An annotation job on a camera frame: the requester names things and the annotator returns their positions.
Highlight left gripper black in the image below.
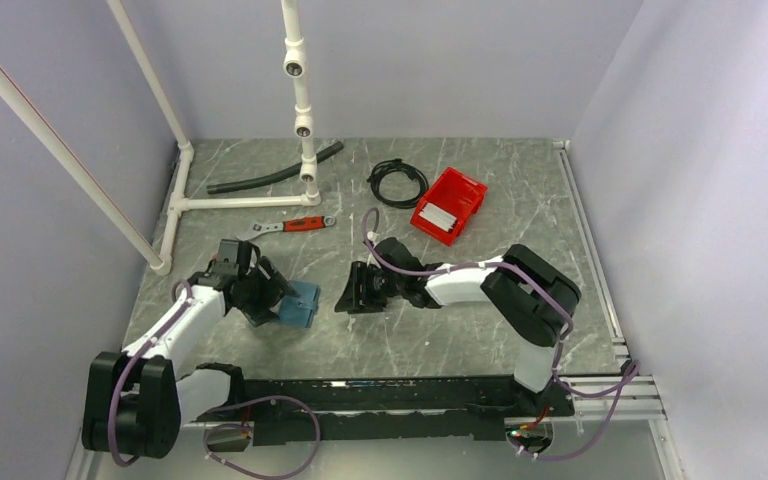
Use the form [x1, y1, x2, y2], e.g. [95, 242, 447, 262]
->
[236, 257, 299, 327]

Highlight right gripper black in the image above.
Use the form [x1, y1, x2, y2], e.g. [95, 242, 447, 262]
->
[334, 261, 405, 315]

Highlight blue card holder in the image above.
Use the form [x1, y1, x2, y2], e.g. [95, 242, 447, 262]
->
[276, 280, 321, 329]

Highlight red plastic bin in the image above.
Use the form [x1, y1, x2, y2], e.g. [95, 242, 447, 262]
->
[410, 167, 488, 246]

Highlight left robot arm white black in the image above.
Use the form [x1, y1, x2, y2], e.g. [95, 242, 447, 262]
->
[81, 239, 300, 466]

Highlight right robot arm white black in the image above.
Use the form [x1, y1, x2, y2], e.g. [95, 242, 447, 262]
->
[334, 237, 581, 415]

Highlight white cards in bin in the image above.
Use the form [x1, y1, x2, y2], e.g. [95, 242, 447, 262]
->
[419, 202, 457, 234]

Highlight red handled adjustable wrench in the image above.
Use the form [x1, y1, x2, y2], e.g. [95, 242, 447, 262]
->
[235, 216, 336, 241]

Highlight black rubber hose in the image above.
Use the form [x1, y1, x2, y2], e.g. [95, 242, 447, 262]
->
[206, 140, 346, 196]

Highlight coiled black cable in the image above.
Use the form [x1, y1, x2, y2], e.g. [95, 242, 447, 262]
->
[366, 158, 430, 211]

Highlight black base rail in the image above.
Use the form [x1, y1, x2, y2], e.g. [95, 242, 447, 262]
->
[199, 375, 574, 446]

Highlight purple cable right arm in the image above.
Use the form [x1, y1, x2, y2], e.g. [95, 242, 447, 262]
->
[360, 207, 642, 463]

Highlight aluminium rail right side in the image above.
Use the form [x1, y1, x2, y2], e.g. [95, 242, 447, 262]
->
[553, 140, 667, 422]

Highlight white PVC pipe frame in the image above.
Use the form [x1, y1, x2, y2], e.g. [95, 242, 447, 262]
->
[0, 1, 321, 276]

